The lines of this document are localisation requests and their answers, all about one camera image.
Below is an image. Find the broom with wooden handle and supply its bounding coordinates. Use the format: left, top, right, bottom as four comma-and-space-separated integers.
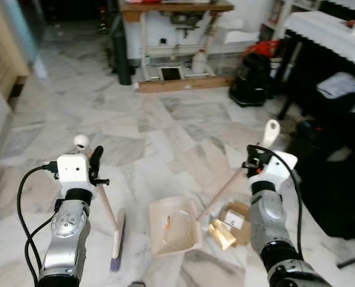
74, 135, 127, 273

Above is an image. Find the beige long-handled dustpan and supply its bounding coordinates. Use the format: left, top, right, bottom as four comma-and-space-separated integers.
148, 119, 281, 258

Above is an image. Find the brown cardboard piece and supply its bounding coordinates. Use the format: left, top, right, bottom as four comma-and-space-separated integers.
218, 201, 253, 246

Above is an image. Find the black office chair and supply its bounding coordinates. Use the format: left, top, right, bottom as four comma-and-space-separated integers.
285, 71, 355, 268

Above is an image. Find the shiny gold wrapper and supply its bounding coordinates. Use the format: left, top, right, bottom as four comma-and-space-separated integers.
208, 219, 238, 251

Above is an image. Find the black and red vacuum cleaner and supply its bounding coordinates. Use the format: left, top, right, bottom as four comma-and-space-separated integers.
229, 41, 281, 108

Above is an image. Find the white paper sheet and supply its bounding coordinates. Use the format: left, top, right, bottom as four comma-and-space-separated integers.
317, 72, 355, 100

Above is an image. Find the white plastic jug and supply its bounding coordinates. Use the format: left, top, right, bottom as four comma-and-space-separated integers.
191, 50, 209, 75

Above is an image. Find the black square tray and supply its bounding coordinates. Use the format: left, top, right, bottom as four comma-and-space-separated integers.
159, 66, 184, 82

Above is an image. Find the table with white cloth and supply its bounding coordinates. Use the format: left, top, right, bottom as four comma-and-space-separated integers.
282, 11, 355, 69

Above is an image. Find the light wood slatted cabinet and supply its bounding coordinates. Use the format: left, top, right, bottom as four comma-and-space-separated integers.
0, 0, 32, 111

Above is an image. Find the wooden workbench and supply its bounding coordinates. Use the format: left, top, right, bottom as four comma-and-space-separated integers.
119, 0, 236, 94

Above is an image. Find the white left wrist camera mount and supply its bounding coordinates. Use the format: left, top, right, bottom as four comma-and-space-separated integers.
56, 154, 95, 191

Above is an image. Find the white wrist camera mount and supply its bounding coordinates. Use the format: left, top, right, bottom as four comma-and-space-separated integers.
252, 149, 299, 184
56, 154, 95, 191

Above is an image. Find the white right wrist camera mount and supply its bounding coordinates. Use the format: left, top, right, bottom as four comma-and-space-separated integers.
252, 149, 299, 184

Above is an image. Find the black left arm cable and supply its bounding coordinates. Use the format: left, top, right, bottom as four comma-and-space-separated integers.
17, 161, 62, 287

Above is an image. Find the black upright post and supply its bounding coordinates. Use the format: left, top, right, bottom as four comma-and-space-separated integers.
108, 0, 134, 86

